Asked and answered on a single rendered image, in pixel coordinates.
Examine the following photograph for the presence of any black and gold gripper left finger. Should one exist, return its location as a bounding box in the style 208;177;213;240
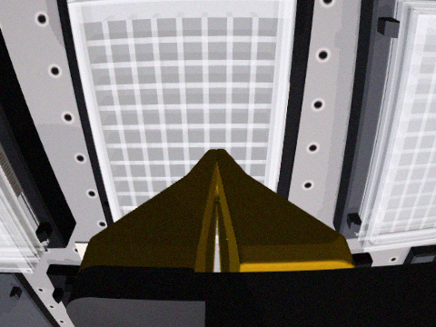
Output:
78;149;217;273

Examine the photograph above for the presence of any black flat plate with locator pegs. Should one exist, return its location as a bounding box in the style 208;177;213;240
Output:
352;253;373;267

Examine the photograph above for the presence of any black flat plate with corner posts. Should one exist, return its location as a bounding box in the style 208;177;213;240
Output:
403;244;436;264

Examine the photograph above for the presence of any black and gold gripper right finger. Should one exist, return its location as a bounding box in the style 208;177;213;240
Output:
217;149;356;273

